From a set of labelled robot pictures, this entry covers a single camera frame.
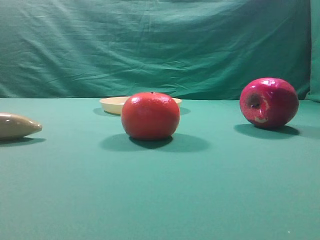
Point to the dark red apple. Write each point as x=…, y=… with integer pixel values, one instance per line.
x=269, y=103

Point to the pale yellow plate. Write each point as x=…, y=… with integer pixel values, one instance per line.
x=112, y=104

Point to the red-orange tangerine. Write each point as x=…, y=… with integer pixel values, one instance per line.
x=150, y=116

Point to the green backdrop cloth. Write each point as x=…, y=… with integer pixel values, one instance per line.
x=190, y=49

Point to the beige banana tip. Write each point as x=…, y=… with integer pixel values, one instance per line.
x=14, y=126

